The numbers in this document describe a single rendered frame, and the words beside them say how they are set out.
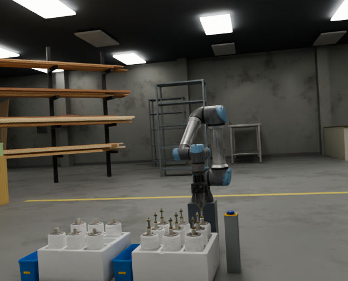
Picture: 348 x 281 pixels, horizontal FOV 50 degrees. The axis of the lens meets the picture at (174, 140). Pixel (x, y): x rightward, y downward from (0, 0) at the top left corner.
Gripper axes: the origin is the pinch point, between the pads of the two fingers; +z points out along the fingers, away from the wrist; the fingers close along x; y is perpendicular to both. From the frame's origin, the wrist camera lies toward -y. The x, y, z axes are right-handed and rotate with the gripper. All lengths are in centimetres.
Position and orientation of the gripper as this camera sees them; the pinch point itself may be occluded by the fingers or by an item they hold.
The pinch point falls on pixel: (201, 206)
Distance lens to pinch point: 215.6
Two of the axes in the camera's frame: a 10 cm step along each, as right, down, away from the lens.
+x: 9.6, -0.5, -2.8
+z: 0.6, 10.0, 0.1
